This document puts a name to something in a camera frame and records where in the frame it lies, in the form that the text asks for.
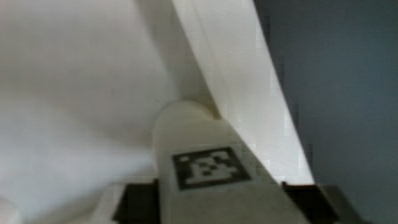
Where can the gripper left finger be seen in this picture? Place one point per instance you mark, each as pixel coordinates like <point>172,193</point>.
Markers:
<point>137,209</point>

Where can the white square tabletop tray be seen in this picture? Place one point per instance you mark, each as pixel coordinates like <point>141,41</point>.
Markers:
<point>103,58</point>

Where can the white leg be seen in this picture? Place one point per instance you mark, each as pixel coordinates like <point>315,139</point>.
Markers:
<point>217,187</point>

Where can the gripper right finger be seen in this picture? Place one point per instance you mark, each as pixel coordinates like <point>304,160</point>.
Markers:
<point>311,202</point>

